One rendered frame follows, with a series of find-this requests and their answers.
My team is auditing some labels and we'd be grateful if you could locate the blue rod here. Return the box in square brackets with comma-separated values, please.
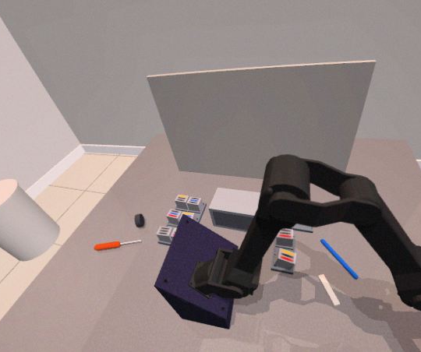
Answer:
[320, 239, 358, 279]

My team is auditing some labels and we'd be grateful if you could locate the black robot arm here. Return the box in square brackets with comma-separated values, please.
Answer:
[188, 154, 421, 311]

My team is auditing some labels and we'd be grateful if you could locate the grey flat panel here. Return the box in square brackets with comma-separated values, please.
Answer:
[147, 60, 376, 179]

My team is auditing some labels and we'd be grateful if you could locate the orange-handled screwdriver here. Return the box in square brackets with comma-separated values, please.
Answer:
[94, 240, 141, 250]

